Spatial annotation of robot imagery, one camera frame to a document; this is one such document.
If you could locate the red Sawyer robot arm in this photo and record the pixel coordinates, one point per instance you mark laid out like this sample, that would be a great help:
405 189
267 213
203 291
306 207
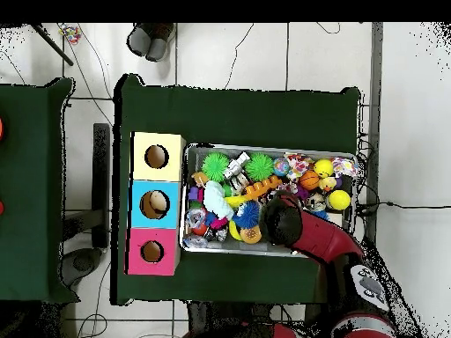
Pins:
320 236

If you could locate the wooden box with three holes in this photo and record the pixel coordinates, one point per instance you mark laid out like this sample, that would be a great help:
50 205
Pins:
137 211

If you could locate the mint green foam cloth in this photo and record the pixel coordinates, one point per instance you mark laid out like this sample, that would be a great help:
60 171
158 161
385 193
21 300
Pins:
217 201

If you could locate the green spiky ball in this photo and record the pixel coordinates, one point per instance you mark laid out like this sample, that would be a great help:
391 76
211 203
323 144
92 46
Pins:
215 167
259 167

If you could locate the blue spiky ball with eyes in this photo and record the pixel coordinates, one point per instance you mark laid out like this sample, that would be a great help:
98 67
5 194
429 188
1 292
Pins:
246 215

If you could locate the orange plastic toy block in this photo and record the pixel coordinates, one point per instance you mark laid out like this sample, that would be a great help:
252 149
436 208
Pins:
261 188

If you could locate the dark green table cloth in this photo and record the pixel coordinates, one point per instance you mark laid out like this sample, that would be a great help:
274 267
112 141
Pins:
28 211
232 105

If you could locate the orange toy basketball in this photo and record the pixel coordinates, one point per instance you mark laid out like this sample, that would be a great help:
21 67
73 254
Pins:
309 180

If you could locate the yellow ball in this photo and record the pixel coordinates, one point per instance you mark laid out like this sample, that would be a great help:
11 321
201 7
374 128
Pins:
324 167
338 200

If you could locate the person's foot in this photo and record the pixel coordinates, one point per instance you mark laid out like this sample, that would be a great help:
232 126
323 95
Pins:
161 44
139 39

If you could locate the grey round stand base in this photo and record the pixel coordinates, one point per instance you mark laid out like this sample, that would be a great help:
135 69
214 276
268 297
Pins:
83 264

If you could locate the small colourful floor toy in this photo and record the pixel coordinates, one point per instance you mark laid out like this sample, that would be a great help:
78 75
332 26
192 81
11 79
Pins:
69 33

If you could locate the thin black rod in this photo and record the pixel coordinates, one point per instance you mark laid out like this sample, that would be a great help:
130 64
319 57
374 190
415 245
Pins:
51 43

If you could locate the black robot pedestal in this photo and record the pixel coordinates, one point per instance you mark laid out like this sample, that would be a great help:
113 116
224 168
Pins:
225 313

